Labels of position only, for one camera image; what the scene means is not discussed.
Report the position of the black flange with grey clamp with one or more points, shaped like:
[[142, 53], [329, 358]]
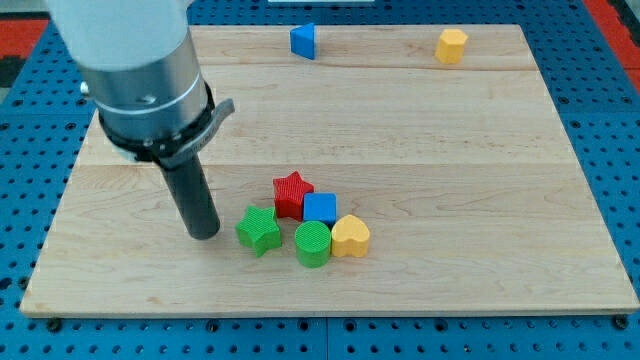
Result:
[[178, 146]]

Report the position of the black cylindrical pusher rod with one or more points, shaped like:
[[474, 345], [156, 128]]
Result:
[[190, 191]]

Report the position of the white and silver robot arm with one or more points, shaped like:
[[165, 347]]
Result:
[[139, 65]]

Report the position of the green star block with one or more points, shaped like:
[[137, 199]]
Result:
[[259, 230]]

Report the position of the red star block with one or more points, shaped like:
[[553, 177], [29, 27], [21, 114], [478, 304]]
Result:
[[289, 193]]

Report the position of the blue cube block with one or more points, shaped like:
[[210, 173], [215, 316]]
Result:
[[320, 207]]

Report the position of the green cylinder block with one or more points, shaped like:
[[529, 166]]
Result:
[[313, 244]]

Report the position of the yellow heart block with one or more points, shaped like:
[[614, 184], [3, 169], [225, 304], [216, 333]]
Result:
[[350, 237]]

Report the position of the wooden board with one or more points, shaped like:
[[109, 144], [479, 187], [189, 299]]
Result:
[[464, 174]]

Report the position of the blue triangle block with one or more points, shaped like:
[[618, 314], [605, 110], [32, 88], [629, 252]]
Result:
[[302, 41]]

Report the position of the yellow hexagon block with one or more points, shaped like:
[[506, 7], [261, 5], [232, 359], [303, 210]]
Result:
[[451, 46]]

